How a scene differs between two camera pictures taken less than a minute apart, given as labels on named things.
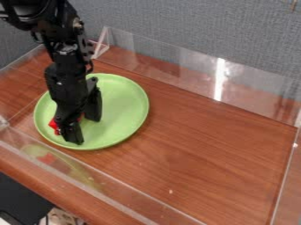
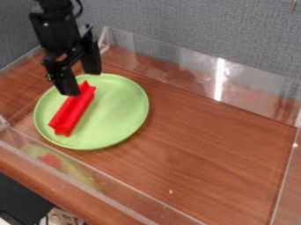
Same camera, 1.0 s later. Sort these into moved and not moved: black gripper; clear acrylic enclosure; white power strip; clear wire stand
Moved: black gripper
Not moved: white power strip; clear acrylic enclosure; clear wire stand
